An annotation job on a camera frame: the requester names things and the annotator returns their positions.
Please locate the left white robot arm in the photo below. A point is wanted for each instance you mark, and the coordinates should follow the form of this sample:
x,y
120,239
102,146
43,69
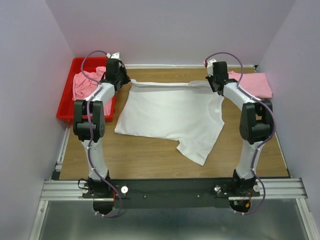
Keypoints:
x,y
89,123

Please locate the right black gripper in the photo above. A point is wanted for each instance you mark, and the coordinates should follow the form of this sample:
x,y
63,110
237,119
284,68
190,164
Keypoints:
x,y
214,85

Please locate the red plastic bin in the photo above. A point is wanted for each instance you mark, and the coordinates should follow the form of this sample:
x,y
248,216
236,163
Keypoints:
x,y
65,110

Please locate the white t shirt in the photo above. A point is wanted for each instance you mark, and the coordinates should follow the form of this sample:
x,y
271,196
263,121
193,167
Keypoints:
x,y
190,113

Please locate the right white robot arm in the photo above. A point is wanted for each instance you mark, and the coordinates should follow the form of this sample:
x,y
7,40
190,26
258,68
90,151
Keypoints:
x,y
256,125

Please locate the aluminium frame rail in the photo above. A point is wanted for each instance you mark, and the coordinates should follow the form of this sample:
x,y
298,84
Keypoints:
x,y
279,213

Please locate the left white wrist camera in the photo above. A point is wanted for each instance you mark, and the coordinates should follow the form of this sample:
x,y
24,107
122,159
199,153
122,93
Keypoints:
x,y
115,55

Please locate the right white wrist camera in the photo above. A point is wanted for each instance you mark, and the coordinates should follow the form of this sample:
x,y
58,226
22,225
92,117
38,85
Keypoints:
x,y
209,65

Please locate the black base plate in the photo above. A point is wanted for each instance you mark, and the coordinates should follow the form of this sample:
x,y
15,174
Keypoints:
x,y
170,193

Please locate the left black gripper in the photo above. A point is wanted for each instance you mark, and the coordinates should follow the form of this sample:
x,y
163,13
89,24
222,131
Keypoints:
x,y
122,80

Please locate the crumpled pink t shirt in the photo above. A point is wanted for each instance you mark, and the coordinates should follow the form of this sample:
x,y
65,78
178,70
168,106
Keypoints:
x,y
82,87

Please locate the folded pink t shirt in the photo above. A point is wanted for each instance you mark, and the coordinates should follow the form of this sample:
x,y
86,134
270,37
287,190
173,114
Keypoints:
x,y
257,85

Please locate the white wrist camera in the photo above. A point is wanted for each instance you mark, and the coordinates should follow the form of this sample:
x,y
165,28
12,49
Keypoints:
x,y
115,55
209,65

